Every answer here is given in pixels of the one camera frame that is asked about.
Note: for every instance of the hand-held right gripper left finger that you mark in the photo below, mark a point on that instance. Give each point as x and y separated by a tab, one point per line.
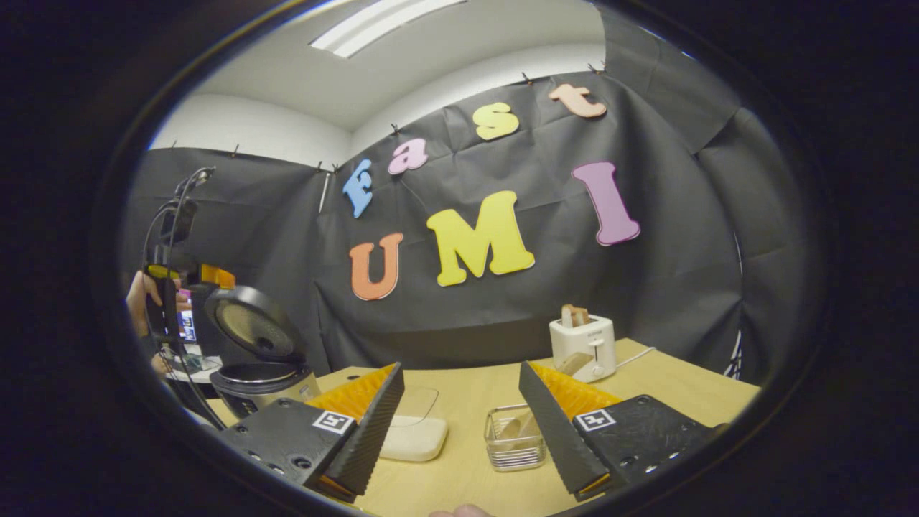
366	438

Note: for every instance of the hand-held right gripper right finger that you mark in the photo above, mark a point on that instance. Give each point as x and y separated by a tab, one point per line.
556	438

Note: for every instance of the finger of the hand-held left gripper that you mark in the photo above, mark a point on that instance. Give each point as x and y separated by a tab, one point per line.
215	276

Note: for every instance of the wooden spoon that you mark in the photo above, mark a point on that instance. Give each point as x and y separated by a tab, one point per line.
513	429

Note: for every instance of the clear box of white rice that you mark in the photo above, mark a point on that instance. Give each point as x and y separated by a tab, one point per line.
416	439

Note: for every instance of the black rice cooker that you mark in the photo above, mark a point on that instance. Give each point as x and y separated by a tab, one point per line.
258	388

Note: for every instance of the small white side table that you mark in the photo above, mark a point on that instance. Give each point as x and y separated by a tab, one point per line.
195	368

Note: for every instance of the white toaster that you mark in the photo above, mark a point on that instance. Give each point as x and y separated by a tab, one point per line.
585	345

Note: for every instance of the toasted bread slice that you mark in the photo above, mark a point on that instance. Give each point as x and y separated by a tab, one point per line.
574	316

